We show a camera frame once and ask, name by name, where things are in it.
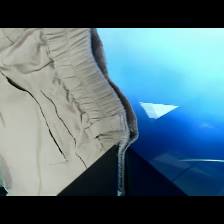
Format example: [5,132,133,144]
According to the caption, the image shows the beige pants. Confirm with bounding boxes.
[0,27,140,197]

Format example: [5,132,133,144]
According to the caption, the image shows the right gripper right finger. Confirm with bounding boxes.
[123,145,188,197]

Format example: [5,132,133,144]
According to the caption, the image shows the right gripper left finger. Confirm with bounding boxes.
[57,144,120,197]

